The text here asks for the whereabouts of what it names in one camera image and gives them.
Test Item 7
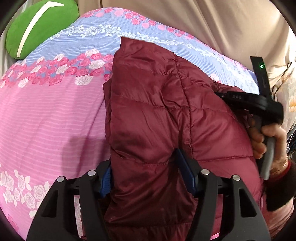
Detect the person's right hand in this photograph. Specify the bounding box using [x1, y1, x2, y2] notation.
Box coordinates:
[248, 116, 289, 175]

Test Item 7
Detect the person's right forearm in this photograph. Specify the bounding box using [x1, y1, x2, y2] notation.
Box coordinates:
[264, 161, 296, 212]

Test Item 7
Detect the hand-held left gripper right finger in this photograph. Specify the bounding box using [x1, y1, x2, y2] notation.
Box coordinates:
[174, 148, 271, 241]

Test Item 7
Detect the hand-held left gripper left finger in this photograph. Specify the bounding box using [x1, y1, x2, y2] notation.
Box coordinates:
[26, 160, 111, 241]

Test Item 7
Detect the maroon puffer jacket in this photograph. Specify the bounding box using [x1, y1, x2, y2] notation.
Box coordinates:
[102, 37, 266, 241]

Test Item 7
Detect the beige curtain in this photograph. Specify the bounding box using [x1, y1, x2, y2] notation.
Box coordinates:
[76, 0, 294, 70]

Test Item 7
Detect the green plush pillow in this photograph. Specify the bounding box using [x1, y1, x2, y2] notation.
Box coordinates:
[5, 0, 79, 60]

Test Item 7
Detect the pink floral bed sheet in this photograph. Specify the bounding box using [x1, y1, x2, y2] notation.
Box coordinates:
[0, 7, 296, 241]

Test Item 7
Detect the cream floral fabric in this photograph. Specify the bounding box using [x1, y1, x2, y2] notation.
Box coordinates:
[269, 61, 296, 135]

